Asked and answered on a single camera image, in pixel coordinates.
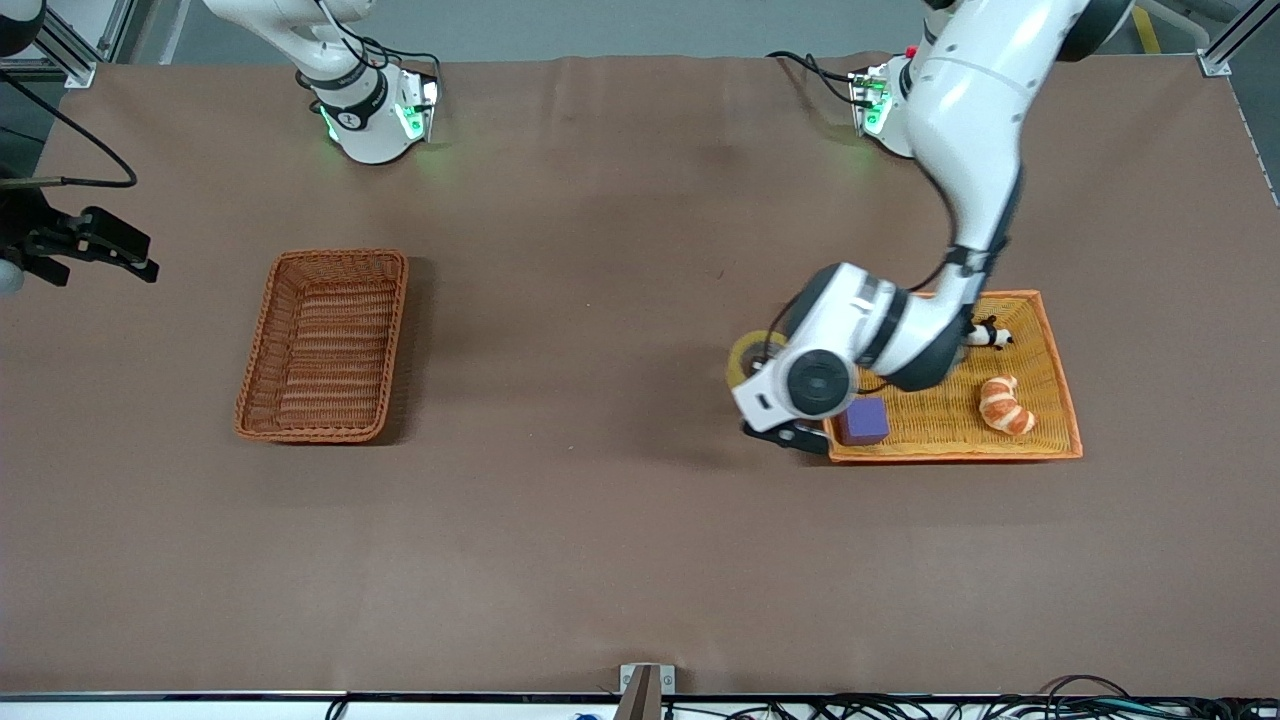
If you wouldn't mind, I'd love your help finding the clear yellowish tape roll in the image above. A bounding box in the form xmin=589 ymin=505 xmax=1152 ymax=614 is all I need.
xmin=725 ymin=328 xmax=793 ymax=393

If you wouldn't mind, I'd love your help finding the brown wicker basket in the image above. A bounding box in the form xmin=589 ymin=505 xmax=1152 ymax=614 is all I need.
xmin=234 ymin=248 xmax=410 ymax=444

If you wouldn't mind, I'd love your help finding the yellow wicker basket orange rim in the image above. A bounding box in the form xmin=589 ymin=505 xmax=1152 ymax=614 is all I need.
xmin=822 ymin=290 xmax=1084 ymax=464

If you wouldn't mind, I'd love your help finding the brown table cover sheet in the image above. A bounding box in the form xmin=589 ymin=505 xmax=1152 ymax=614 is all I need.
xmin=0 ymin=52 xmax=1280 ymax=698

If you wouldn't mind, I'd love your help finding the purple foam cube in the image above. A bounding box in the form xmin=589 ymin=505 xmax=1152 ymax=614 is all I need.
xmin=836 ymin=397 xmax=891 ymax=447

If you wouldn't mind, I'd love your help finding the toy panda figure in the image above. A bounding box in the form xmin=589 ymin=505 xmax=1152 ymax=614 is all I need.
xmin=962 ymin=316 xmax=1015 ymax=351

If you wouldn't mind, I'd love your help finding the toy croissant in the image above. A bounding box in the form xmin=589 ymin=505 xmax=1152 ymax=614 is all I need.
xmin=978 ymin=375 xmax=1038 ymax=437

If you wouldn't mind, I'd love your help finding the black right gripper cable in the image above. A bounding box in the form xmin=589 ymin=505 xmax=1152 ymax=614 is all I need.
xmin=0 ymin=75 xmax=139 ymax=191

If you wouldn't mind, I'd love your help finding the aluminium frame profile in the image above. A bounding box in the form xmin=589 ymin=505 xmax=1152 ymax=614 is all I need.
xmin=20 ymin=0 xmax=98 ymax=89
xmin=1197 ymin=0 xmax=1280 ymax=78

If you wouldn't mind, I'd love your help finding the metal table edge bracket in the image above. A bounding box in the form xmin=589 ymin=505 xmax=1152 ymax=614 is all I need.
xmin=619 ymin=663 xmax=676 ymax=720

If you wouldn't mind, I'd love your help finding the black left base cable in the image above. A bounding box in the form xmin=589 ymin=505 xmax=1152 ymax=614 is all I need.
xmin=768 ymin=50 xmax=863 ymax=106

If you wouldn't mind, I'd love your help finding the black floor cable bundle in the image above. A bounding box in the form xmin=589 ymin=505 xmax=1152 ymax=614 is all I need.
xmin=665 ymin=675 xmax=1280 ymax=720

